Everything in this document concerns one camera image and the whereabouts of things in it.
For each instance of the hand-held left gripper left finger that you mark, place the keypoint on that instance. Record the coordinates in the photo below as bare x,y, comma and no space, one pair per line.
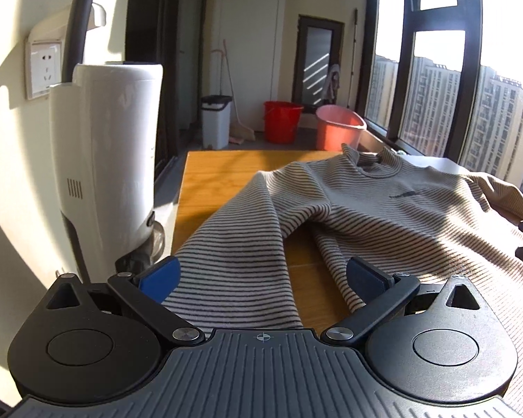
159,278

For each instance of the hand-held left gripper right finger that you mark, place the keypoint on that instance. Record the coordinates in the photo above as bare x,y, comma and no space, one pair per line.
366,276

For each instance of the striped sweater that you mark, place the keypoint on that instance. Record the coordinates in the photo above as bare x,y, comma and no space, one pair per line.
396,217

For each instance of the pink bucket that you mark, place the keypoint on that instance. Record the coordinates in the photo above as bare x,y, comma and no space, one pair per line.
337,133

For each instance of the apartment buildings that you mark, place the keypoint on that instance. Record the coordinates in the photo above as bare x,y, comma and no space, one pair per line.
433,100

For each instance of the white trash bin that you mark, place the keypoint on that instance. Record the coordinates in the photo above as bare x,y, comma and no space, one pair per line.
215,124

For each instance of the red bucket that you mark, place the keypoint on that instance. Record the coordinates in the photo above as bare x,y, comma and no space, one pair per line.
282,124

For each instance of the hanging grey cloth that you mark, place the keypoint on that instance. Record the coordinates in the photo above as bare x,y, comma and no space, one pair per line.
332,82

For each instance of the mop pole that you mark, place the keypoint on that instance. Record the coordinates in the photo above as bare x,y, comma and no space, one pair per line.
353,56

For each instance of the dark framed glass door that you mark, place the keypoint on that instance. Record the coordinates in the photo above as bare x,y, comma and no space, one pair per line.
318,61

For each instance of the white door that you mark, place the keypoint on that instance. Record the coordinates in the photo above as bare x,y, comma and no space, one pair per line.
248,43

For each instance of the black pipe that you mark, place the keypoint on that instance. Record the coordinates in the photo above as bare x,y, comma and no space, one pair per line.
80,17

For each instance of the black window frame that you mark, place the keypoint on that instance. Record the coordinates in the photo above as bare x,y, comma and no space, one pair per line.
407,43

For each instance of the white wall socket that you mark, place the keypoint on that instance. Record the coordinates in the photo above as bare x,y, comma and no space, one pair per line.
45,67

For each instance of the dark sliding door frame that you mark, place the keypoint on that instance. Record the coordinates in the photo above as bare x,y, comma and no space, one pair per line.
146,30

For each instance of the white wall hook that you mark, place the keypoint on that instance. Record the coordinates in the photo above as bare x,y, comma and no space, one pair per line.
98,14

